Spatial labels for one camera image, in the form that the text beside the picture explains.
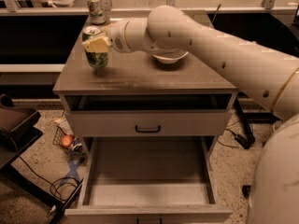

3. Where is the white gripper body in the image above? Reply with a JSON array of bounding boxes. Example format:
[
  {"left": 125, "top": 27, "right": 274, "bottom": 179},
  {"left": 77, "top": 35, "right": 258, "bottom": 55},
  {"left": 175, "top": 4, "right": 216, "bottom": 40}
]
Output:
[{"left": 107, "top": 19, "right": 133, "bottom": 53}]

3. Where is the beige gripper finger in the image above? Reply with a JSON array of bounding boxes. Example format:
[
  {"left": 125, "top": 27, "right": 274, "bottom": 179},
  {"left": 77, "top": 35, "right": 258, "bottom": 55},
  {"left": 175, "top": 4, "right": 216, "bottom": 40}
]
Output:
[{"left": 82, "top": 36, "right": 111, "bottom": 53}]

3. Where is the green soda can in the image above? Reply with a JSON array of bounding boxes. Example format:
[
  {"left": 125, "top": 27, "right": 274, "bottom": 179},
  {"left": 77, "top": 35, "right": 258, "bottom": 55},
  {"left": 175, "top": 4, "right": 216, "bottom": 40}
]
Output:
[{"left": 82, "top": 26, "right": 108, "bottom": 68}]

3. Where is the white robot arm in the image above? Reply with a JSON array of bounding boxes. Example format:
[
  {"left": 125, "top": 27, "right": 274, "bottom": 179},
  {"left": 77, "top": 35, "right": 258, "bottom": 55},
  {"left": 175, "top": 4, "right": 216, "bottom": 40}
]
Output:
[{"left": 83, "top": 6, "right": 299, "bottom": 224}]

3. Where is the white green can on counter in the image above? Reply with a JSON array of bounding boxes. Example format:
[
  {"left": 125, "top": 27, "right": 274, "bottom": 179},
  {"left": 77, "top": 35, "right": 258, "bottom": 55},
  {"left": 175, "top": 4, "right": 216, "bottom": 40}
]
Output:
[{"left": 87, "top": 0, "right": 106, "bottom": 25}]

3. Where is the grey drawer cabinet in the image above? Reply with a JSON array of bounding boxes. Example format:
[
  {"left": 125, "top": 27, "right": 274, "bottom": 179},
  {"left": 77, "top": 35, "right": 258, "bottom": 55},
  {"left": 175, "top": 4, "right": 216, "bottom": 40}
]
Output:
[{"left": 52, "top": 9, "right": 245, "bottom": 224}]

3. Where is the open middle drawer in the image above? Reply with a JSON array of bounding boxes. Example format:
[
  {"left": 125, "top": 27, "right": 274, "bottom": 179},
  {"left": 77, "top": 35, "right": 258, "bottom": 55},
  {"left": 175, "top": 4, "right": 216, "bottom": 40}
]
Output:
[{"left": 65, "top": 137, "right": 232, "bottom": 224}]

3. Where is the white bowl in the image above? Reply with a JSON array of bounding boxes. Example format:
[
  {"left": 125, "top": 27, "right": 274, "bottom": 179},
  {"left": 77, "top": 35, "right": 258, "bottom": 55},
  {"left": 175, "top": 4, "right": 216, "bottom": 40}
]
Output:
[{"left": 154, "top": 51, "right": 188, "bottom": 64}]

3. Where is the orange ball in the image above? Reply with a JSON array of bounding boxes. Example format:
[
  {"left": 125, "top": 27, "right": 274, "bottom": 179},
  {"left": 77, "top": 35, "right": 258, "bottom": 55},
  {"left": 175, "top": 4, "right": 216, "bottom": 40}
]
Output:
[{"left": 60, "top": 135, "right": 74, "bottom": 148}]

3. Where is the dark chair at left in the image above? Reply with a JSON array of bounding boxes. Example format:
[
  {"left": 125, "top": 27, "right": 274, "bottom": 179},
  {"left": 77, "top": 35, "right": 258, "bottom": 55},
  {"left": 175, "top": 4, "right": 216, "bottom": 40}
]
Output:
[{"left": 0, "top": 94, "right": 62, "bottom": 207}]

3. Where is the black power adapter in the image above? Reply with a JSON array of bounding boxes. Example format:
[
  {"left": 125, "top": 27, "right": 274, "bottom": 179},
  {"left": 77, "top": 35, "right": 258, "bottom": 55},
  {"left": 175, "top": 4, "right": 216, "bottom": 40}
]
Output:
[{"left": 235, "top": 134, "right": 250, "bottom": 149}]

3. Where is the closed drawer with black handle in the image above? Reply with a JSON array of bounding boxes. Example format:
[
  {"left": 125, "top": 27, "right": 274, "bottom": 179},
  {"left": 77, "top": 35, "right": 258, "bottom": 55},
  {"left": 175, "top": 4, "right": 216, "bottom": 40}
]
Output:
[{"left": 65, "top": 111, "right": 232, "bottom": 137}]

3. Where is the wire basket with items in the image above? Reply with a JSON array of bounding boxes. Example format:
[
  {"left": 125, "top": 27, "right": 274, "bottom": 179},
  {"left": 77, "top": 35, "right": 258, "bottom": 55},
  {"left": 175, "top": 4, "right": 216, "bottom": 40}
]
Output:
[{"left": 53, "top": 128, "right": 85, "bottom": 156}]

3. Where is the black floor cable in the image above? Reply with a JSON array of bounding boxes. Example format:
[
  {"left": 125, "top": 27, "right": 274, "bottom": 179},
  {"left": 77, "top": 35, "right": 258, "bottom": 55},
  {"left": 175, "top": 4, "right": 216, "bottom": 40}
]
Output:
[{"left": 18, "top": 156, "right": 82, "bottom": 203}]

